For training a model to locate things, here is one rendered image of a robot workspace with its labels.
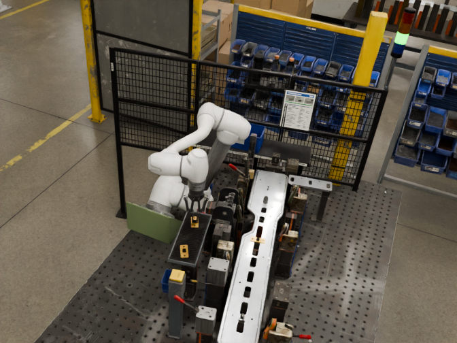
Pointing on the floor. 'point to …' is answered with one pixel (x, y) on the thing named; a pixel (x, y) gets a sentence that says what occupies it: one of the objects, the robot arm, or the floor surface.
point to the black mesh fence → (229, 108)
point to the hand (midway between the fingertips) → (194, 216)
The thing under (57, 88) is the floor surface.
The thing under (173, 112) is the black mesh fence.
